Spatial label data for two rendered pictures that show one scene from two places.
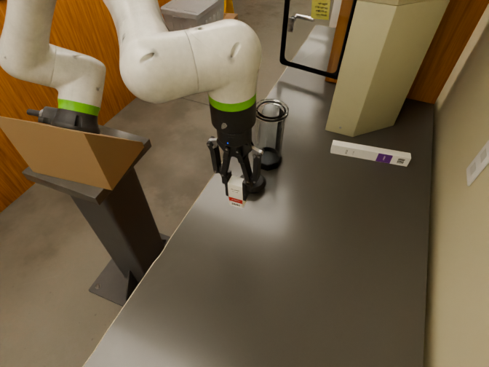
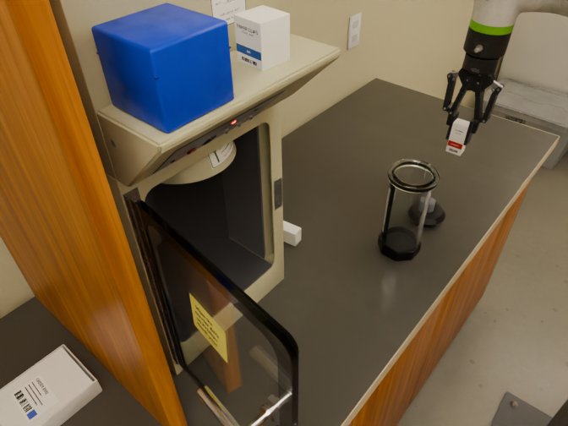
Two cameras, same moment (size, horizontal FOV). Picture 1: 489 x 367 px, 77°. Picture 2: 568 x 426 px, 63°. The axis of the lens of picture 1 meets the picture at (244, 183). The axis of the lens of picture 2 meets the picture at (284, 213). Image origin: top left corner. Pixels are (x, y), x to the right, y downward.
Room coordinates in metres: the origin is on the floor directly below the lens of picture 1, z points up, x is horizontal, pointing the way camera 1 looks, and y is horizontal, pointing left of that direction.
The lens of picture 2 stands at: (1.66, -0.10, 1.77)
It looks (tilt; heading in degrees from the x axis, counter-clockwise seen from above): 41 degrees down; 198
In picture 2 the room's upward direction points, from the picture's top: 1 degrees counter-clockwise
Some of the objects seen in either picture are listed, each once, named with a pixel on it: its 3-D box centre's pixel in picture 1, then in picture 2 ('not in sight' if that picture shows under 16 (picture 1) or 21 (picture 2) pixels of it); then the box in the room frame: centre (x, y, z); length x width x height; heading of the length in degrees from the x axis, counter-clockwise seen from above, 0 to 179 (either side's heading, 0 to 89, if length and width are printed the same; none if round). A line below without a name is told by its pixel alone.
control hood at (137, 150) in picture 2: not in sight; (234, 111); (1.15, -0.33, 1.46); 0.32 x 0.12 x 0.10; 157
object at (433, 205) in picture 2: (252, 179); (428, 210); (0.68, -0.03, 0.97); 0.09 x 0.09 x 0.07
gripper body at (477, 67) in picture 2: (234, 139); (477, 71); (0.52, 0.02, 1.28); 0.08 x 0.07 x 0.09; 69
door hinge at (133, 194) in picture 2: not in sight; (161, 290); (1.26, -0.44, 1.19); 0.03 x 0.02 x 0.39; 157
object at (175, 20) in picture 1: (196, 18); not in sight; (3.31, 0.49, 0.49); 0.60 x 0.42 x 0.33; 157
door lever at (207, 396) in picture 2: not in sight; (233, 406); (1.41, -0.25, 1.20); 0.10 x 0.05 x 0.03; 59
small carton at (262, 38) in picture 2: not in sight; (262, 37); (1.09, -0.31, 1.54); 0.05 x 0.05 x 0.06; 61
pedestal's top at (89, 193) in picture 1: (90, 158); not in sight; (0.84, 0.58, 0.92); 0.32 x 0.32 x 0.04; 68
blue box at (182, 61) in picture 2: not in sight; (166, 65); (1.23, -0.37, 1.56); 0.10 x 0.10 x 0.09; 67
